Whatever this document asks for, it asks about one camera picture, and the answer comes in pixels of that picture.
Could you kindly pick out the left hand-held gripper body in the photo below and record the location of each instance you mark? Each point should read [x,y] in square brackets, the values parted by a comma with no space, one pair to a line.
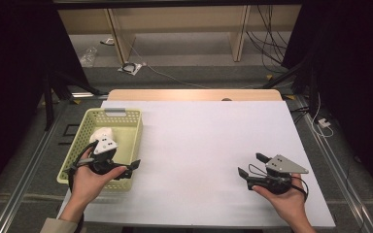
[105,146]

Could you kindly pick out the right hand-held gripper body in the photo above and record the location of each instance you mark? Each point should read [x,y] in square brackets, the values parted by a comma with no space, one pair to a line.
[285,165]

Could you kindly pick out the cream baby bodysuit brown trim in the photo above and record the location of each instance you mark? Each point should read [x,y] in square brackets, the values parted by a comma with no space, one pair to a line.
[102,132]

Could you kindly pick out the pale green plastic basket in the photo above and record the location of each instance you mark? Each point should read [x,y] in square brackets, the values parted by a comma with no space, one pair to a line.
[126,129]

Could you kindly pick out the person's left hand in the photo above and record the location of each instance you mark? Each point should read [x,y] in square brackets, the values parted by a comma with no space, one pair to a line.
[89,186]

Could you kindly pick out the person's right hand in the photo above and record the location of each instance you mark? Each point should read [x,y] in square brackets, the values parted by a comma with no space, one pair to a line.
[291,204]

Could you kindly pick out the white table cover board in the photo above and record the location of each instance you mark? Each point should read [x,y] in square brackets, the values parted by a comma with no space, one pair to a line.
[207,136]

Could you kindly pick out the white power plug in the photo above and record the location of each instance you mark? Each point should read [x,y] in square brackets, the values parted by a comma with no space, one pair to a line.
[323,122]

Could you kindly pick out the dark round table grommet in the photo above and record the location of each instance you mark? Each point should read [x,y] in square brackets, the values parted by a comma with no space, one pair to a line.
[226,99]

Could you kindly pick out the black metal stand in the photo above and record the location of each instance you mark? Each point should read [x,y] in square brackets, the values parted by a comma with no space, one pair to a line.
[48,103]
[285,75]

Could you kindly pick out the light wooden table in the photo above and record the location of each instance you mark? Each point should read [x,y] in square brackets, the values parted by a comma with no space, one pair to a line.
[191,94]

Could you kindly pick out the clear plastic bag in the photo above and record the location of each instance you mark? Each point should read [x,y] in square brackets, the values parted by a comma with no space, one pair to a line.
[89,56]

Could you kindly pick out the small flat floor item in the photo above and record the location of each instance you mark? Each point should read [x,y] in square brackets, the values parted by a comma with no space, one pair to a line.
[108,41]

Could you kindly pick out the black curtain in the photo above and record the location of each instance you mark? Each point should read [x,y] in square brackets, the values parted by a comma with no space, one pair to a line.
[353,81]
[13,81]

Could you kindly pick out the aluminium floor rail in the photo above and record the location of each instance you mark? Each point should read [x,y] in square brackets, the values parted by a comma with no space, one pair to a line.
[345,181]
[24,181]

